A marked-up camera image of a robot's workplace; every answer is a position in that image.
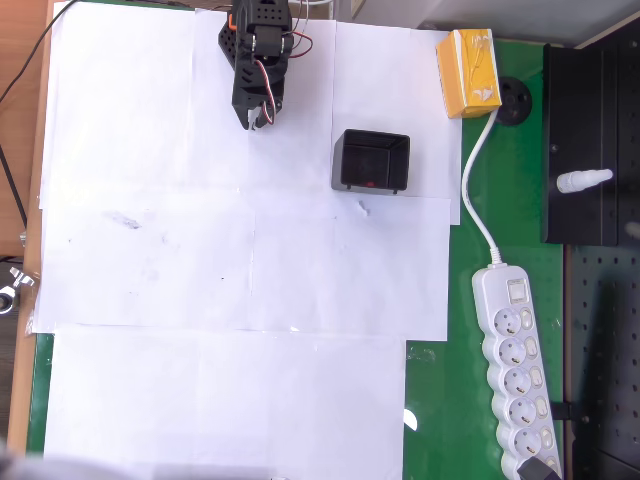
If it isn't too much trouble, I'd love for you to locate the black square container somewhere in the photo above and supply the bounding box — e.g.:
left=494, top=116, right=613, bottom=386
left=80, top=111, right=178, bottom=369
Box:
left=330, top=128, right=412, bottom=197

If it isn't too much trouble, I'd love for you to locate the yellow cardboard box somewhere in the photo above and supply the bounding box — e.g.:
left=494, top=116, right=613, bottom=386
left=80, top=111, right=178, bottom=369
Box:
left=435, top=28, right=503, bottom=120

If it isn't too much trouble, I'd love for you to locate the white paper sheet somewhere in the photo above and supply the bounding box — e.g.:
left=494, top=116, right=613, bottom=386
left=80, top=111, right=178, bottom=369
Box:
left=30, top=188, right=452, bottom=343
left=332, top=20, right=464, bottom=227
left=38, top=0, right=197, bottom=212
left=192, top=7, right=338, bottom=195
left=42, top=322, right=409, bottom=480

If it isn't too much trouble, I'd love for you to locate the green table mat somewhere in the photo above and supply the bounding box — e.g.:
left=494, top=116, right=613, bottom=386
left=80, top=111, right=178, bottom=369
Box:
left=24, top=0, right=569, bottom=480

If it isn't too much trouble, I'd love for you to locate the silver metal clamp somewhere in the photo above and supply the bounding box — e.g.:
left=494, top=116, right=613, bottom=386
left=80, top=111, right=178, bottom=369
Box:
left=0, top=266, right=40, bottom=315

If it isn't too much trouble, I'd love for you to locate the black metal shelf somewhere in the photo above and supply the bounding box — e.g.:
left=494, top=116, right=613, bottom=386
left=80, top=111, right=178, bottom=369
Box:
left=541, top=24, right=640, bottom=247

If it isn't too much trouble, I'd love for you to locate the small white bottle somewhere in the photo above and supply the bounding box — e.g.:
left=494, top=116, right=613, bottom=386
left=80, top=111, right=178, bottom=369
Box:
left=555, top=168, right=614, bottom=196

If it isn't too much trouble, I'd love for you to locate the white power strip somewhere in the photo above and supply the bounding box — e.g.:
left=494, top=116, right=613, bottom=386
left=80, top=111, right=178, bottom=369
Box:
left=471, top=263, right=565, bottom=480

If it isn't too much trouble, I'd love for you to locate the black pegboard panel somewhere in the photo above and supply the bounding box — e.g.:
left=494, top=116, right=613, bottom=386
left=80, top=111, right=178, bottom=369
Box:
left=563, top=243, right=640, bottom=480

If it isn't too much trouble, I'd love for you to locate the black power plug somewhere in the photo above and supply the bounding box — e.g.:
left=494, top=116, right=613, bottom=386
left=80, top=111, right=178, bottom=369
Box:
left=516, top=456, right=562, bottom=480

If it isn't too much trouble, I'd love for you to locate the white power cable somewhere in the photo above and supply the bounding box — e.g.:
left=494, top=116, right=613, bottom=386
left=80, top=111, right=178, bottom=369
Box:
left=460, top=107, right=503, bottom=267

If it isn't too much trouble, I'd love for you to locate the thin black cable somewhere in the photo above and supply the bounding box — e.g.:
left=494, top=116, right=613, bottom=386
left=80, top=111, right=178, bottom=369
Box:
left=0, top=0, right=77, bottom=102

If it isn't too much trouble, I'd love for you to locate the thick black cable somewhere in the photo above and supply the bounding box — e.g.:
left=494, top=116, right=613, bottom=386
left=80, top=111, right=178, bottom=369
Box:
left=0, top=145, right=28, bottom=230

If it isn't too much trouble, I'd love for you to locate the black round cable grommet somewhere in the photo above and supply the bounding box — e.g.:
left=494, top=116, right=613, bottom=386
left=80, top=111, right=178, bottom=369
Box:
left=491, top=75, right=533, bottom=127

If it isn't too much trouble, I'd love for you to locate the black bracket clip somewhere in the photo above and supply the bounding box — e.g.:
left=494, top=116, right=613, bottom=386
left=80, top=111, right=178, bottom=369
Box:
left=549, top=399, right=592, bottom=424

